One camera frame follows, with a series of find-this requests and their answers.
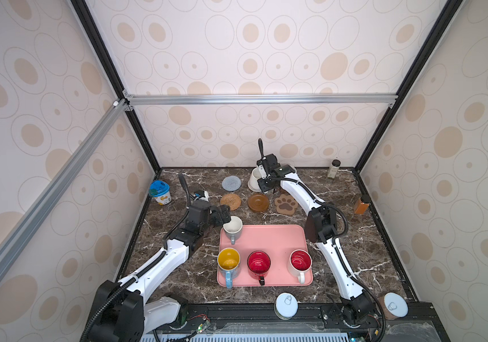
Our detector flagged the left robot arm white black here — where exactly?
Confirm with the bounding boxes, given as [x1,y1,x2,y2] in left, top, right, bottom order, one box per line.
[80,199,231,341]

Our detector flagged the grey mug white inside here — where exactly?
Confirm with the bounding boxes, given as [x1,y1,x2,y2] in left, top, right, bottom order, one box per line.
[223,216,243,245]

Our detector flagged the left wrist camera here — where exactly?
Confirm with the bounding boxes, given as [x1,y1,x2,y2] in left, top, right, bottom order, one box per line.
[194,190,209,202]

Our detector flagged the black mug red inside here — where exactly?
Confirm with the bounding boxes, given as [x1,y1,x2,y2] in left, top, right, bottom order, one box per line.
[247,250,272,286]

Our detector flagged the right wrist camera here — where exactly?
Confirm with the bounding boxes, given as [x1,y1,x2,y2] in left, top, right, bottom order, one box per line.
[257,154,280,178]

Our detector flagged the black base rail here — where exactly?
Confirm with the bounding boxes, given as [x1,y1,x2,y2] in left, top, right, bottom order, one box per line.
[82,301,451,342]

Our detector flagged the pink plastic tray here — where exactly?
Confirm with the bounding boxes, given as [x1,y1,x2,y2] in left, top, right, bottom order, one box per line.
[217,225,313,288]

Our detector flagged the amber bottle dark cap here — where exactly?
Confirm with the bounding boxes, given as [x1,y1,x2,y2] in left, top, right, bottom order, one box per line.
[353,195,372,215]

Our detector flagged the blue mug yellow inside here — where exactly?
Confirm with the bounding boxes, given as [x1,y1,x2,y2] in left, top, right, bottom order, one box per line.
[217,248,241,289]

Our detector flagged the white round lid container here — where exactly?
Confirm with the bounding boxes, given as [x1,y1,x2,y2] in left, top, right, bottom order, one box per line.
[275,292,298,320]

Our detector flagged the blue lid snack tub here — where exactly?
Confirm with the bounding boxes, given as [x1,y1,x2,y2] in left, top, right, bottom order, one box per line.
[148,180,172,205]

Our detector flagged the white mug red inside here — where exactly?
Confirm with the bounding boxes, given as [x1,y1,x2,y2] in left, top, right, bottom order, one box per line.
[287,249,312,284]

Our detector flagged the clear bottle black cap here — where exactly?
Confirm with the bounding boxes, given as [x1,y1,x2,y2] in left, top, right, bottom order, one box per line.
[327,160,341,179]

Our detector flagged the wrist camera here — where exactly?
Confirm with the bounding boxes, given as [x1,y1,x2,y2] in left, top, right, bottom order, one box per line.
[194,190,209,202]
[257,154,280,178]

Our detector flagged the horizontal aluminium frame bar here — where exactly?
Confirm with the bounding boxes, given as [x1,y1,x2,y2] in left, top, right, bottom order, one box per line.
[127,93,398,106]

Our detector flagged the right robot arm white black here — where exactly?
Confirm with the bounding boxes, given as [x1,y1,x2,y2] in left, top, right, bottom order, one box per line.
[257,158,386,337]

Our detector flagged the light blue fabric coaster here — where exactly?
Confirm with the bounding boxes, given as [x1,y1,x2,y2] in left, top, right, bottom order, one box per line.
[222,175,242,192]

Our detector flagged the slanted aluminium frame bar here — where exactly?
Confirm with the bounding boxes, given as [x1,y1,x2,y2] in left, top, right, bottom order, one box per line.
[0,97,128,321]

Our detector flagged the paw shaped wooden coaster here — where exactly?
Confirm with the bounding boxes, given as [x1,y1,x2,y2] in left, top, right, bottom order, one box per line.
[274,194,299,216]

